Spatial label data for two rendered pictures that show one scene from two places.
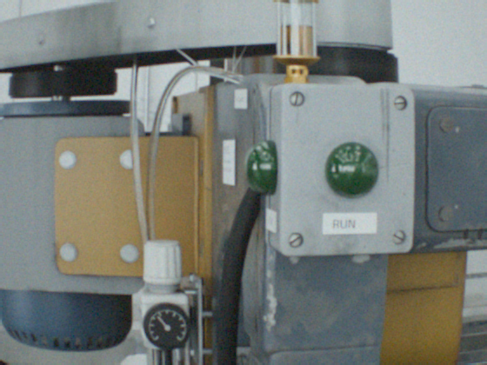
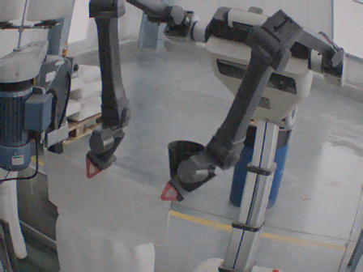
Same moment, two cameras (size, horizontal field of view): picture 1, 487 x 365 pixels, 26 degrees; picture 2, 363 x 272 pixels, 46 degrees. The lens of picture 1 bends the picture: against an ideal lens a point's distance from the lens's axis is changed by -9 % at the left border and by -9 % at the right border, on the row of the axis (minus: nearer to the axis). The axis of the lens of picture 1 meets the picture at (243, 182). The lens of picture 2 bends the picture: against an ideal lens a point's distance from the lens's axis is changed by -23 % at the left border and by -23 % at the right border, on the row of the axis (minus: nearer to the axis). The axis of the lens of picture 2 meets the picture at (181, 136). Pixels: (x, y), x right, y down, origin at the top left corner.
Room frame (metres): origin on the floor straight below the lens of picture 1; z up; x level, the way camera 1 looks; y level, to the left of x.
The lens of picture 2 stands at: (1.87, 1.28, 1.64)
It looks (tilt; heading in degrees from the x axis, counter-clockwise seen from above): 18 degrees down; 213
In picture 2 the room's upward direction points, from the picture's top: 6 degrees clockwise
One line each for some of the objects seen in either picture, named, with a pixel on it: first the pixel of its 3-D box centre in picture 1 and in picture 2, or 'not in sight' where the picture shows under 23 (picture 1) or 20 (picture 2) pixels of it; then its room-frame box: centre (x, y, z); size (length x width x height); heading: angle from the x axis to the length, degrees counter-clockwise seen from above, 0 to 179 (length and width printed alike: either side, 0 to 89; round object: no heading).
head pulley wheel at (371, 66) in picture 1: (338, 68); not in sight; (0.80, -0.07, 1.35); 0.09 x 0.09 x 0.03
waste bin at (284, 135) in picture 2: not in sight; (261, 161); (-1.50, -0.16, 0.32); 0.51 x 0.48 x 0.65; 9
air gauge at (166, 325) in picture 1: (166, 326); not in sight; (0.83, 0.06, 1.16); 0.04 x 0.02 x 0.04; 99
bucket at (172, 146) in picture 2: not in sight; (185, 162); (-1.50, -0.82, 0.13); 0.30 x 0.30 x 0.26
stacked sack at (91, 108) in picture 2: not in sight; (83, 108); (-1.75, -2.27, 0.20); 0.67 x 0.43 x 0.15; 9
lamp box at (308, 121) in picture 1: (341, 168); (69, 66); (0.62, -0.05, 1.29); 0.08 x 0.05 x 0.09; 99
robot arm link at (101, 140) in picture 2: not in sight; (108, 129); (0.79, 0.35, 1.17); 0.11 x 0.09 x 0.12; 9
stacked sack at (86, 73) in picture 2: not in sight; (71, 72); (-1.73, -2.49, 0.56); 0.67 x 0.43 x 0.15; 99
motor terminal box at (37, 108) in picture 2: not in sight; (37, 116); (1.04, 0.27, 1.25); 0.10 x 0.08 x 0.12; 34
